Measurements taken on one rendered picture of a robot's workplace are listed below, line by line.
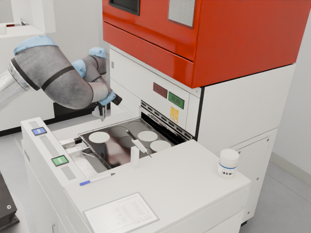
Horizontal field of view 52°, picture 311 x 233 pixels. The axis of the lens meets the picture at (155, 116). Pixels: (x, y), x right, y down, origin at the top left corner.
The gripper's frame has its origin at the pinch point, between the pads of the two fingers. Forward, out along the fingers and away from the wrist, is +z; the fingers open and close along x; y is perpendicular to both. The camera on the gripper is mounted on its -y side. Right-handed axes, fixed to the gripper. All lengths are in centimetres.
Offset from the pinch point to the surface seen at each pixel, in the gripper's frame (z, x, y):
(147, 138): 7.2, 0.3, -22.3
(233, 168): -4, 30, -61
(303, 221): 97, -57, -132
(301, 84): 17, -126, -124
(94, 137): 7.3, 6.7, 2.9
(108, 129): 7.3, -2.6, -1.4
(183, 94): -17.6, -2.8, -37.2
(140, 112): 6.7, -24.2, -13.3
